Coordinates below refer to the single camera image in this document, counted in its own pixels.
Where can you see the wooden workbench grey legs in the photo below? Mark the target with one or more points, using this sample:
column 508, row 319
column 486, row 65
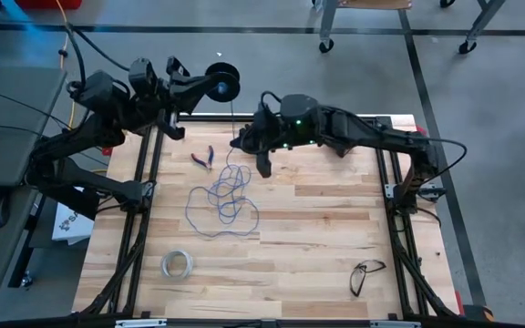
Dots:
column 328, row 23

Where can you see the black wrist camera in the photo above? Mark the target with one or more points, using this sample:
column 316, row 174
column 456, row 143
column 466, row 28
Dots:
column 178, row 67
column 263, row 116

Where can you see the clear black safety glasses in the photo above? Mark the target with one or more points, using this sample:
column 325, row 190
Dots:
column 358, row 273

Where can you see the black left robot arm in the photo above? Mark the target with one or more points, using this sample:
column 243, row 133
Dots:
column 107, row 123

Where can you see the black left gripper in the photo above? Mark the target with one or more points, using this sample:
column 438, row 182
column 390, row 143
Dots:
column 182, row 98

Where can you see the white printed box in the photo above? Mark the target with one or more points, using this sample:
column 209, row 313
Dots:
column 73, row 230

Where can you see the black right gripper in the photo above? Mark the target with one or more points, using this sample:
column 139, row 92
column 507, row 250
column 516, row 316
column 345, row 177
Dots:
column 269, row 134

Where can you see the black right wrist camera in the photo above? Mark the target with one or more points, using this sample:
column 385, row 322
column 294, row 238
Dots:
column 263, row 116

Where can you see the grey tape roll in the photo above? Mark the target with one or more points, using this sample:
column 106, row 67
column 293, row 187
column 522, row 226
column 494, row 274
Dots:
column 164, row 264

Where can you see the grey desk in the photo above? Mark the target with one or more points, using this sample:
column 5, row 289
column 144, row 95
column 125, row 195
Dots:
column 16, row 114

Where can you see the white rail bracket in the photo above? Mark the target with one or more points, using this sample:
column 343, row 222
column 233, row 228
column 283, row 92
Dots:
column 148, row 189
column 390, row 191

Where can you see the red plastic crate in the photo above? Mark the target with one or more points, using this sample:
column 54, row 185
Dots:
column 48, row 3

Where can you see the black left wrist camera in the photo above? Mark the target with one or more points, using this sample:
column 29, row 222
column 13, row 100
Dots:
column 178, row 67

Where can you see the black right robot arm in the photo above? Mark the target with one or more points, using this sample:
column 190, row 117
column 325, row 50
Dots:
column 358, row 132

